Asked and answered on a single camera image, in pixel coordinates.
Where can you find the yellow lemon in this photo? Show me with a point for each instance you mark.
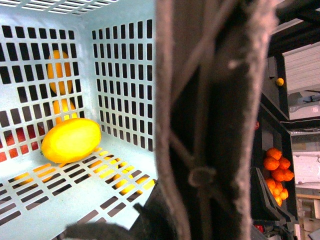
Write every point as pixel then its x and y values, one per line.
pixel 71 140

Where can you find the brown basket handle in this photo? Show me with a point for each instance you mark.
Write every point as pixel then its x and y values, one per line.
pixel 210 63

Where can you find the pile of oranges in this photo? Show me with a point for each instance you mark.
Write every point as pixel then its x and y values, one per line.
pixel 279 169

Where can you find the orange yellow mango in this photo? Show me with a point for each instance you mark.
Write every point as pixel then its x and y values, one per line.
pixel 59 70

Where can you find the light blue plastic basket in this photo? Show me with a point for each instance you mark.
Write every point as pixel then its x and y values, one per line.
pixel 111 50

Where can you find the black shelf frame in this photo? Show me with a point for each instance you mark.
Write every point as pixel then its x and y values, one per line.
pixel 299 26

